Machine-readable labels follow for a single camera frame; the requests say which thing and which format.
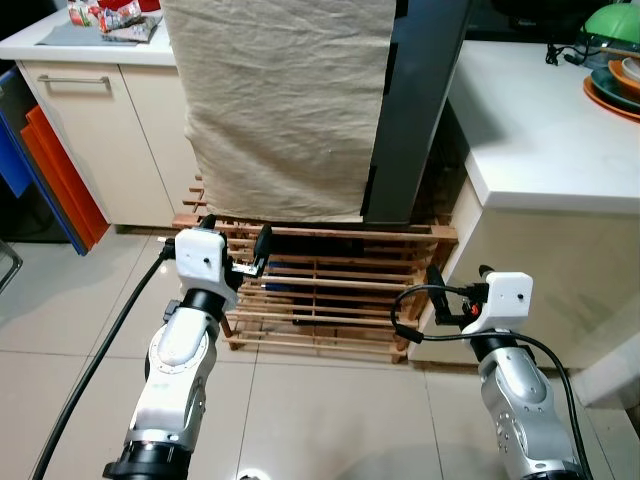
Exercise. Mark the dark grey mini fridge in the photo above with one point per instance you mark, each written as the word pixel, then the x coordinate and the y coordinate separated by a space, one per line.
pixel 415 100

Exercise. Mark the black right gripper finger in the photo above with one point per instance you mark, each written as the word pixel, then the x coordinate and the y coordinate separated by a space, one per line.
pixel 485 272
pixel 435 285

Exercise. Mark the cream kitchen cabinet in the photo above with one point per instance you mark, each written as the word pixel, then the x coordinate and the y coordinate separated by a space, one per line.
pixel 100 150

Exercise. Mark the orange red board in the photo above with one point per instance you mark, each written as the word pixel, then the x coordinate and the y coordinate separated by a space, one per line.
pixel 65 180

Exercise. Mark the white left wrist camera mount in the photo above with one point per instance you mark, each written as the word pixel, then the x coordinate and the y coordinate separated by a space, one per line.
pixel 200 260

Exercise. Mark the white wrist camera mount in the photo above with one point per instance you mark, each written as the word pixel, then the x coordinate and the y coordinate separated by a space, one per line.
pixel 505 298
pixel 200 260

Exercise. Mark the dark teal plate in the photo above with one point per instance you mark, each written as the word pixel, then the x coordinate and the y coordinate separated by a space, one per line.
pixel 603 80

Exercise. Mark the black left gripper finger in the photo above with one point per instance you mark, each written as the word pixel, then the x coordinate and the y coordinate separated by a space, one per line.
pixel 263 245
pixel 207 221

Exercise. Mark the wooden slatted rack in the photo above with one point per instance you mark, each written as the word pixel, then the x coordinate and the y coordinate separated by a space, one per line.
pixel 340 233

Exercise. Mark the grey cloth mat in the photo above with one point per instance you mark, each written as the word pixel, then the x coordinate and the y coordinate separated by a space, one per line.
pixel 70 35

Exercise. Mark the metal chair frame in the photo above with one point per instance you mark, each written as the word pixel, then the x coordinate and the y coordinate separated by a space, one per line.
pixel 8 265

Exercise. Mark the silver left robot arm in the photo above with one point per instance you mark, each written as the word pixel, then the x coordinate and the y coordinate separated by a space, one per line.
pixel 180 370

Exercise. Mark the orange bowl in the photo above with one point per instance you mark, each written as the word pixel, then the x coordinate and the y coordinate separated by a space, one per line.
pixel 628 75

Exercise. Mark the orange plate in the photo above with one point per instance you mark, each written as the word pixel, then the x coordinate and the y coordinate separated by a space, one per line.
pixel 600 100

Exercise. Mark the pink snack packet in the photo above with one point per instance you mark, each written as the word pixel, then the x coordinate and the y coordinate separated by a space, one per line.
pixel 120 12

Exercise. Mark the green white snack packet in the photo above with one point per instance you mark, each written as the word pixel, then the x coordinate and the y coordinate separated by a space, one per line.
pixel 135 30

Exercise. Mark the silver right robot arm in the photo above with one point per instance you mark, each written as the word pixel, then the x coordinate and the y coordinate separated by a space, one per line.
pixel 520 400

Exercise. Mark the blue board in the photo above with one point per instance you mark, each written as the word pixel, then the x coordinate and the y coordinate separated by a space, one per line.
pixel 15 150

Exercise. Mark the beige linen cloth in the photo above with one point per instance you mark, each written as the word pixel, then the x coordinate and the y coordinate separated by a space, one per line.
pixel 280 110

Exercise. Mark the white counter cabinet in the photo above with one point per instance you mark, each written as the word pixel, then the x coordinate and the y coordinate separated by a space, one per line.
pixel 540 260

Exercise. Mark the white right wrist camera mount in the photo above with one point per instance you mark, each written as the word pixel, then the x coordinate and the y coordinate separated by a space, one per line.
pixel 505 298

